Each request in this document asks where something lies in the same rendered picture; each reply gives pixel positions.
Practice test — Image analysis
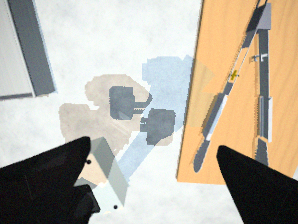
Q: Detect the light wooden board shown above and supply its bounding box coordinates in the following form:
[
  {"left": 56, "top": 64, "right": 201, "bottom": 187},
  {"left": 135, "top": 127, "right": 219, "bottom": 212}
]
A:
[{"left": 176, "top": 0, "right": 298, "bottom": 185}]

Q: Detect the grey roasting tin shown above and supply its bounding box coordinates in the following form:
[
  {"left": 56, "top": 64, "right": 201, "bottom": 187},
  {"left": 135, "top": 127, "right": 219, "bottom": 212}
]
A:
[{"left": 0, "top": 0, "right": 55, "bottom": 100}]

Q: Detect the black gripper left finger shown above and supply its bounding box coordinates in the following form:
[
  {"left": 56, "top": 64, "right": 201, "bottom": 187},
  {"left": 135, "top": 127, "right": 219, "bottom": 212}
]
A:
[{"left": 0, "top": 136, "right": 91, "bottom": 224}]

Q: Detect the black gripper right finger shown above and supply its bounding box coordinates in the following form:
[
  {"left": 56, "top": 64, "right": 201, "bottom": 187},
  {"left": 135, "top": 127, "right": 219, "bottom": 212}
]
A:
[{"left": 216, "top": 145, "right": 298, "bottom": 224}]

